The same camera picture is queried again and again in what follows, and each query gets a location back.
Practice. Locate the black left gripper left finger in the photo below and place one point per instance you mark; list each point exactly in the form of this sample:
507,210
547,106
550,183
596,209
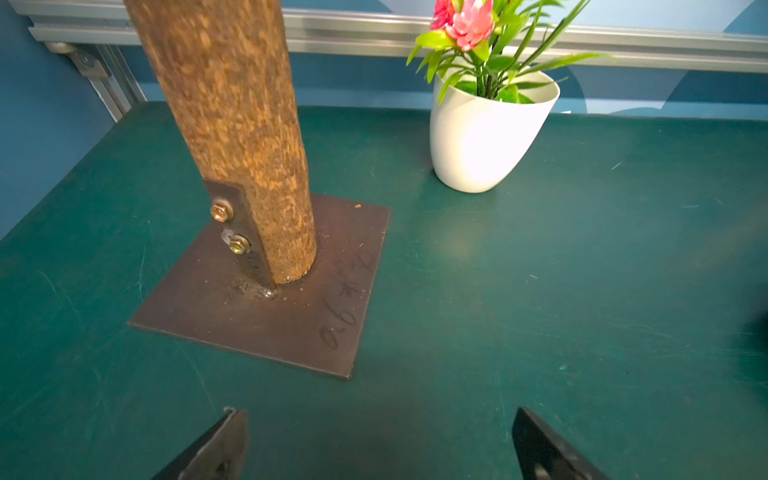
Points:
219,453

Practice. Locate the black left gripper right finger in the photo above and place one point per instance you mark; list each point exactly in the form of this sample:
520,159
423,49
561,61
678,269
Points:
543,454

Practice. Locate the pink blossom artificial tree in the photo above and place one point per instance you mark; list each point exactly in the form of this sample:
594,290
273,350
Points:
279,272

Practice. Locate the white pot with plant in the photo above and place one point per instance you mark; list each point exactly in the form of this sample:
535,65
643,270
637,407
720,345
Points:
491,89

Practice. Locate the aluminium frame rail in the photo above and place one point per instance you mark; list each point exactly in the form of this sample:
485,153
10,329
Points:
711,67

